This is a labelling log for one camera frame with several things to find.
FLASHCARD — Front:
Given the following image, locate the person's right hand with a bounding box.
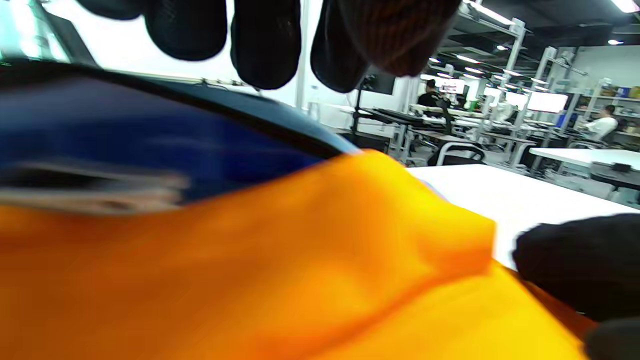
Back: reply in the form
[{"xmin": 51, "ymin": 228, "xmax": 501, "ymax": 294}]
[{"xmin": 512, "ymin": 213, "xmax": 640, "ymax": 360}]

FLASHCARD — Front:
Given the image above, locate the person's left hand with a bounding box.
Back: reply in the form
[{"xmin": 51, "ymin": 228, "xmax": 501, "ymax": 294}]
[{"xmin": 75, "ymin": 0, "xmax": 463, "ymax": 94}]

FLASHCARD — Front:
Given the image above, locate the orange and blue school bag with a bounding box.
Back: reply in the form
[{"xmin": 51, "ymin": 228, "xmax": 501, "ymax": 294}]
[{"xmin": 0, "ymin": 59, "xmax": 599, "ymax": 360}]

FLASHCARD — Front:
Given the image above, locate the white side table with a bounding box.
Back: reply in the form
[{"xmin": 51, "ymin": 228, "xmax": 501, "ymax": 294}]
[{"xmin": 528, "ymin": 147, "xmax": 640, "ymax": 173}]

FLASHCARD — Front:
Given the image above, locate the black and white chair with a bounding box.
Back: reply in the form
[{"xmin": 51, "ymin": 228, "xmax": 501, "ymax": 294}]
[{"xmin": 428, "ymin": 140, "xmax": 486, "ymax": 167}]

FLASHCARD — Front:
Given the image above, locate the aluminium frame post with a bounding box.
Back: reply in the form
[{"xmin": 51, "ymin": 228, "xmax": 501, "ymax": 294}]
[{"xmin": 294, "ymin": 45, "xmax": 310, "ymax": 110}]

